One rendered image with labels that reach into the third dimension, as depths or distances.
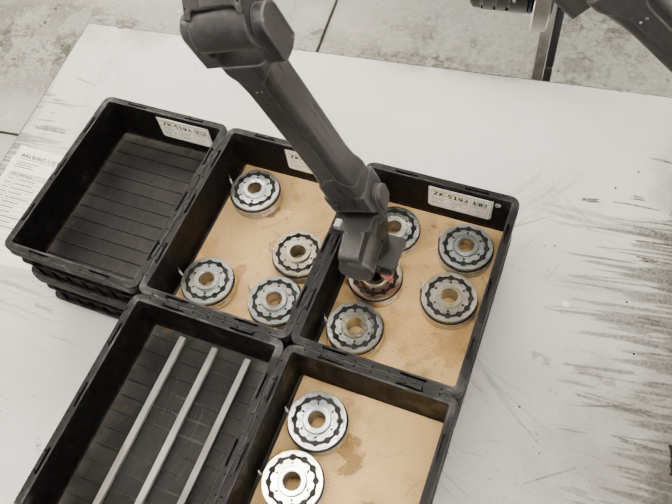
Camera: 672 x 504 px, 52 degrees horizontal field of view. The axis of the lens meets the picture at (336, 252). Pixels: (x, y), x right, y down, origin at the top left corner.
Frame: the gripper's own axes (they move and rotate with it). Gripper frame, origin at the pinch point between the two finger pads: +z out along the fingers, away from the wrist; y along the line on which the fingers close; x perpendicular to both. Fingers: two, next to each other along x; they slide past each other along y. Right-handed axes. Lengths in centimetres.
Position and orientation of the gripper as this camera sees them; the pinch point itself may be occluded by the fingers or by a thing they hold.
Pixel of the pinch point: (375, 271)
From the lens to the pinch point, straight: 127.7
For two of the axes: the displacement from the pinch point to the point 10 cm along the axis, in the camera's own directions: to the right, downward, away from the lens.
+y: 9.2, 2.8, -2.7
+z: 1.0, 5.1, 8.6
